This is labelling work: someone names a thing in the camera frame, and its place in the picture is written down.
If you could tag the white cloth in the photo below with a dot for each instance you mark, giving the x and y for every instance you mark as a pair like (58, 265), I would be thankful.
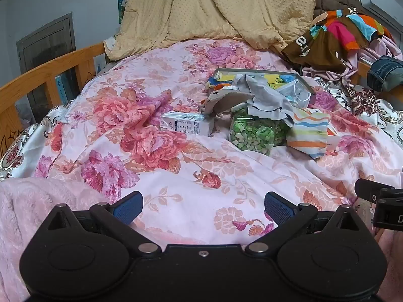
(109, 47)

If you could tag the orange carton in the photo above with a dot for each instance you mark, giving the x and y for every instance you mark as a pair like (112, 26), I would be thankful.
(333, 132)

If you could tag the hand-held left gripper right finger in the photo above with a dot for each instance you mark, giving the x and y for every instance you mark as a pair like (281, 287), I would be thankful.
(278, 209)

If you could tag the teal patterned cloth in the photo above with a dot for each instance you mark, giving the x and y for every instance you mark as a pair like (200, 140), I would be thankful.
(123, 0)

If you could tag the pink floral bedsheet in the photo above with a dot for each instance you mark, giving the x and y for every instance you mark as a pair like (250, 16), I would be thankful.
(189, 176)

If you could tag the tan sock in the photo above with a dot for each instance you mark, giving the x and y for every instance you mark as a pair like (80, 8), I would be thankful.
(226, 100)

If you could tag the person's right hand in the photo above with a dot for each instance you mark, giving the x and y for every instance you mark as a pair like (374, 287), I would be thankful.
(395, 251)

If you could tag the grey face mask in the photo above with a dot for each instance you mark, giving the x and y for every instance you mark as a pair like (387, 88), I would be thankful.
(267, 97)

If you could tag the brown multicolour cloth bag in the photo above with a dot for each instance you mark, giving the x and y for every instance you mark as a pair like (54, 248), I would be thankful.
(327, 47)

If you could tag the grey door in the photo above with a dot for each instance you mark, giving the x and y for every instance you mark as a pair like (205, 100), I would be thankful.
(47, 41)

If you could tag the orange green striped sock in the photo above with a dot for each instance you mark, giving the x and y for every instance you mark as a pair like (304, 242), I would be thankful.
(308, 132)

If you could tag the yellow dotted quilt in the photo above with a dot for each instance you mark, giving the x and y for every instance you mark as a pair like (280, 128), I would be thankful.
(189, 12)

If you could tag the lilac garment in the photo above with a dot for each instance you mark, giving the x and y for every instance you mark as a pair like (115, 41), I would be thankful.
(382, 47)

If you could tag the glass jar of green stars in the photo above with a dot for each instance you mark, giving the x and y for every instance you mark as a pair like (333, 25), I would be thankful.
(252, 135)

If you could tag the blue jeans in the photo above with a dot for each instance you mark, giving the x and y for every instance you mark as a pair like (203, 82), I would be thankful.
(387, 72)

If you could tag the shallow grey cartoon print box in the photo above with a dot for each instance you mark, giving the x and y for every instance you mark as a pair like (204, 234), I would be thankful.
(274, 78)

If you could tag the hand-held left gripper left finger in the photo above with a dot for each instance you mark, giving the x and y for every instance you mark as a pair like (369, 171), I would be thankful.
(127, 209)

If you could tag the white medicine box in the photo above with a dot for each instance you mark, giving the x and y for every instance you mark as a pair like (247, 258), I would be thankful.
(185, 124)

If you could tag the pink fluffy blanket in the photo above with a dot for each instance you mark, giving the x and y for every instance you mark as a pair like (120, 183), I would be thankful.
(22, 201)

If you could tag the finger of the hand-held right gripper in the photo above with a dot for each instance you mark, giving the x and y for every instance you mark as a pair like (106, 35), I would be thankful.
(366, 188)

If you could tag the light blue face mask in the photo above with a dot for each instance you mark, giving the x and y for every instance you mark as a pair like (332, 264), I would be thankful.
(296, 96)

